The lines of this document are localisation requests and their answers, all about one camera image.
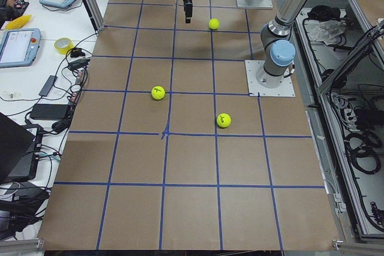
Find tennis ball at left edge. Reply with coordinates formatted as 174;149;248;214
208;18;220;30

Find tennis ball with Wilson logo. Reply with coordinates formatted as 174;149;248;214
151;86;166;100

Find tennis ball behind finger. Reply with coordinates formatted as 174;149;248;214
216;113;232;128

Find yellow tape roll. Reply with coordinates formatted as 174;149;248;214
54;37;74;55

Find crumpled white cloth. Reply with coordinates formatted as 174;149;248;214
308;20;346;45

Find brown paper table cover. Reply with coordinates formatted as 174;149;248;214
39;0;338;251

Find yellow banana toy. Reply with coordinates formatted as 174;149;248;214
5;14;32;30

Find grey usb hub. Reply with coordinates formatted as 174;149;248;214
38;75;57;97

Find near teach pendant tablet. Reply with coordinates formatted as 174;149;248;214
1;28;41;68

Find black power brick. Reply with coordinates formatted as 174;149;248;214
30;104;68;121

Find black laptop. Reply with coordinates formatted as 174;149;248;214
1;114;43;183

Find coiled black cables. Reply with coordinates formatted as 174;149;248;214
343;131;382;174

